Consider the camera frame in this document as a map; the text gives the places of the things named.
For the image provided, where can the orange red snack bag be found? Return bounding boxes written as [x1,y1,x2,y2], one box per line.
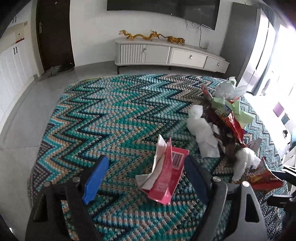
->
[248,157,283,192]

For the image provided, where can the pink red paper box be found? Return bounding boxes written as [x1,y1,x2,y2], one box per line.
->
[135,135,189,205]

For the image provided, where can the white crumpled tissue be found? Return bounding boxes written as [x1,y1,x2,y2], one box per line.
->
[186,105,220,158]

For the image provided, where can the purple stool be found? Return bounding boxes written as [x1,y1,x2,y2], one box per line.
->
[273,102,284,117]

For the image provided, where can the green paper wrapper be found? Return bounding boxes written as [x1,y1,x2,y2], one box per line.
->
[211,97,254,128]

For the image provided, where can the zigzag teal knitted blanket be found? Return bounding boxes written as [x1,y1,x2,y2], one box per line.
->
[28,73,290,241]

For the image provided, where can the clear plastic bag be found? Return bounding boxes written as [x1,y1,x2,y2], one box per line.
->
[214,76,247,101]

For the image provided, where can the shoes by door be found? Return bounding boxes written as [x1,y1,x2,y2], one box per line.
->
[49,65,74,76]

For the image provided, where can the white shoe cabinet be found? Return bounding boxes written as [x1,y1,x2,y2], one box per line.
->
[1,11,37,120]

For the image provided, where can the white TV cabinet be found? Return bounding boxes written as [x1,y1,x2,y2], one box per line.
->
[114,38,229,74]

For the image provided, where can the grey tall wardrobe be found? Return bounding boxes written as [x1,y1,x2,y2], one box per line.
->
[220,2,260,80]

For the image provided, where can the golden tiger figurine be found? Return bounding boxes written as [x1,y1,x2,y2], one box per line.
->
[159,34,185,45]

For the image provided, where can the dark brown entrance door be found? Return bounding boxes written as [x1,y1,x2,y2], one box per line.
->
[36,0,75,71]

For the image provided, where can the golden dragon figurine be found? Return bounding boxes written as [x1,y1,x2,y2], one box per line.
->
[119,30,160,41]

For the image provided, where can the television power cable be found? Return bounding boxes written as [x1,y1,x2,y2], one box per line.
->
[184,19,210,50]

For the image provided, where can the black wall television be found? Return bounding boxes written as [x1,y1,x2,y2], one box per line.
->
[107,0,220,30]

